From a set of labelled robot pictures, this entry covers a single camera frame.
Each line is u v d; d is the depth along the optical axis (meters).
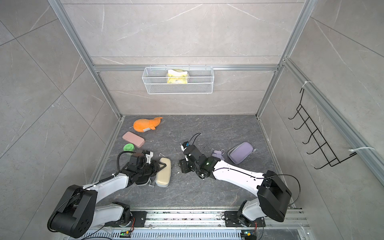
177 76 0.88
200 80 1.00
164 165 0.86
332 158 0.59
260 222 0.73
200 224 0.73
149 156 0.83
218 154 0.95
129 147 0.96
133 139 1.05
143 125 1.06
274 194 0.41
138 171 0.71
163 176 0.82
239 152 0.95
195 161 0.60
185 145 0.72
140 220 0.73
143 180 0.81
